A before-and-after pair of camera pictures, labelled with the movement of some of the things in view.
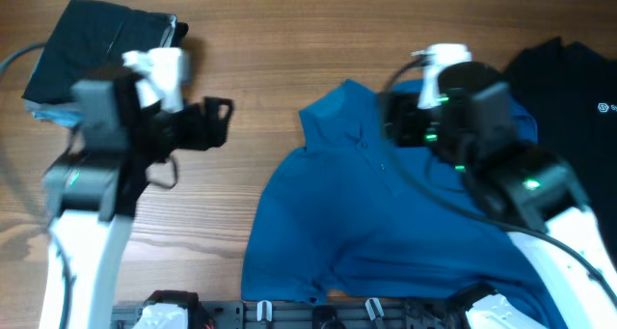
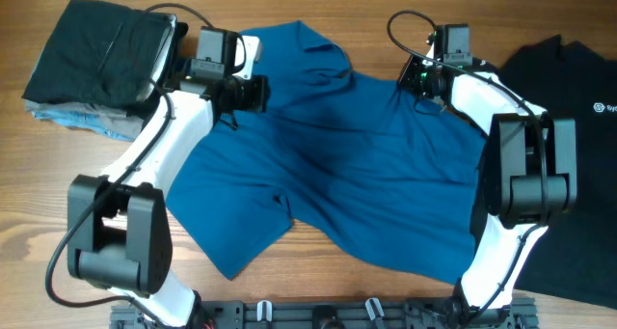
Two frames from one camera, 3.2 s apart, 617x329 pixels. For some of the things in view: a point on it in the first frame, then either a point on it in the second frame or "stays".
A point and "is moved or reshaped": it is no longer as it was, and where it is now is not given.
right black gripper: x=398 y=110 to x=406 y=79
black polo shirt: x=572 y=94 stays
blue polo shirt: x=352 y=214 is moved or reshaped
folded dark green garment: x=88 y=42 stays
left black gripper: x=199 y=128 to x=260 y=90
